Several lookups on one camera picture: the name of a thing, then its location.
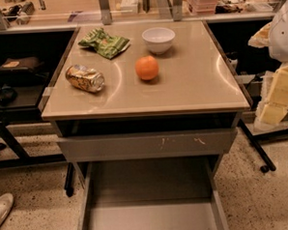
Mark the tissue box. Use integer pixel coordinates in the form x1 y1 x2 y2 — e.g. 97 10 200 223
120 0 139 14

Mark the orange fruit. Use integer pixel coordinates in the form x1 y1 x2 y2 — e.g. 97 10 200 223
134 56 159 81

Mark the crushed gold soda can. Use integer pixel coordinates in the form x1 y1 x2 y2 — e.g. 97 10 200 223
66 64 104 94

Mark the white shoe left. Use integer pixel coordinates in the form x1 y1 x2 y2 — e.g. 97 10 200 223
0 192 14 227

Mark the white ceramic bowl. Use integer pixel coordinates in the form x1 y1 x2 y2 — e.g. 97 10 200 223
142 27 176 54

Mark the open lower drawer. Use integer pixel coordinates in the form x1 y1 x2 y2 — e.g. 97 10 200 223
77 157 229 230

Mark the green chip bag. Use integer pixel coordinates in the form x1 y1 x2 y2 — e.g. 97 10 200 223
78 28 130 60

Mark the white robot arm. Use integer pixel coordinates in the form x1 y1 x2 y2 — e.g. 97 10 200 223
247 0 288 131

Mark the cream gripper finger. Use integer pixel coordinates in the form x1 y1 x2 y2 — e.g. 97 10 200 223
247 22 271 48
254 63 288 131

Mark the dark bag on shelf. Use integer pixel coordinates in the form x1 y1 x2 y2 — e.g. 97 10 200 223
0 57 43 75

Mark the grey drawer cabinet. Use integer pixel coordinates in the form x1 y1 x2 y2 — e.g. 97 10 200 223
36 16 260 230

